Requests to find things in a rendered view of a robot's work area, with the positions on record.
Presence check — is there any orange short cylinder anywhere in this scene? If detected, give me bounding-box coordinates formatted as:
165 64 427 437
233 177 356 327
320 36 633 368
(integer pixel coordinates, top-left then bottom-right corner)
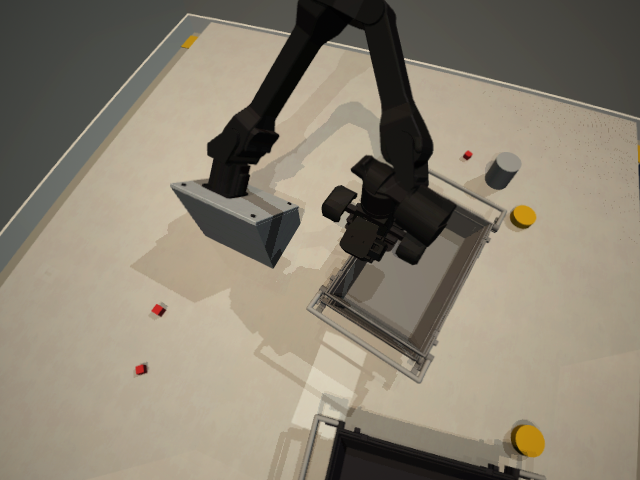
510 205 536 229
511 424 545 457

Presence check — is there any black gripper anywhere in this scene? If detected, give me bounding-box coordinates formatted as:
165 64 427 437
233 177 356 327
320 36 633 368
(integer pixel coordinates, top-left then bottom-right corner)
321 185 427 265

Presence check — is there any grey cylinder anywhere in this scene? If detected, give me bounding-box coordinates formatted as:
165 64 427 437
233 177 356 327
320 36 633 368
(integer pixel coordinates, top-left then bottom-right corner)
485 152 522 190

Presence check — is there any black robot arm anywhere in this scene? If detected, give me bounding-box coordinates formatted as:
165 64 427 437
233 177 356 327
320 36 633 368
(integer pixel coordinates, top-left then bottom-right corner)
202 0 457 264

